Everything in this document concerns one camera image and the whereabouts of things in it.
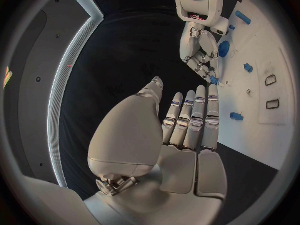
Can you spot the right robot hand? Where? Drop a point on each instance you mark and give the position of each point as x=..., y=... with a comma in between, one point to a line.
x=189, y=46

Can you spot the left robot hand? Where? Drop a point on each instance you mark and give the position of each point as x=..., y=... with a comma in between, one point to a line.
x=182, y=172

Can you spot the blue peg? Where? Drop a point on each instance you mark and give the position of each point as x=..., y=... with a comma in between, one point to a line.
x=232, y=27
x=214, y=80

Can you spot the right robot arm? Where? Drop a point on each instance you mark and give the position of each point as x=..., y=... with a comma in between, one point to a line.
x=199, y=3

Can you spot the white task board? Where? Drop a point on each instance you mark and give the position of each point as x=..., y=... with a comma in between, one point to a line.
x=246, y=135

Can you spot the blue gear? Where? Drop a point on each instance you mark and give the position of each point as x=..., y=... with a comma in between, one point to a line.
x=223, y=49

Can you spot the blue slim long cylinder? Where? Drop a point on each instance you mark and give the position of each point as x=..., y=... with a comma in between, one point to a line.
x=243, y=17

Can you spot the blue plug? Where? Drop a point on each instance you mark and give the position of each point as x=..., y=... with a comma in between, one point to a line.
x=248, y=68

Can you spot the blue block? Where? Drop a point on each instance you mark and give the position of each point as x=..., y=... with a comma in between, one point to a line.
x=236, y=116

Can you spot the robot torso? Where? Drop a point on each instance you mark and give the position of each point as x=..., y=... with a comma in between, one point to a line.
x=35, y=97

